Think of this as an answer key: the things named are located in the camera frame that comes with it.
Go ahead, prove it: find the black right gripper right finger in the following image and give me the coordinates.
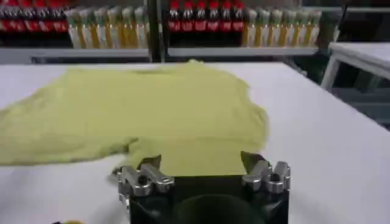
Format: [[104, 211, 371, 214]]
[[240, 150, 291, 194]]

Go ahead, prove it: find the white side table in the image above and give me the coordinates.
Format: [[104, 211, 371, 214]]
[[320, 41, 390, 89]]

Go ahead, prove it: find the yellow-green shirt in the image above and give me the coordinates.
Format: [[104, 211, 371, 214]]
[[0, 59, 269, 177]]

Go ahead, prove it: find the shelf rack with bottles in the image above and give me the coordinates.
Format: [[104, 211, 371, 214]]
[[0, 0, 344, 65]]

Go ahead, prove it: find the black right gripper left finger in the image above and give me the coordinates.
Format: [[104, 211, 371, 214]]
[[117, 154, 176, 197]]

